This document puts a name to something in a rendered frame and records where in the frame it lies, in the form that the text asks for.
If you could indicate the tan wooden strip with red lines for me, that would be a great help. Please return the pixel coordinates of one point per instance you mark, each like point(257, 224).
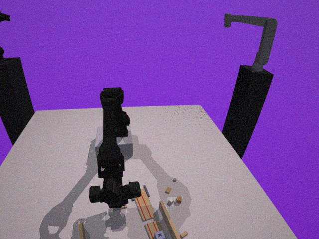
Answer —
point(143, 199)

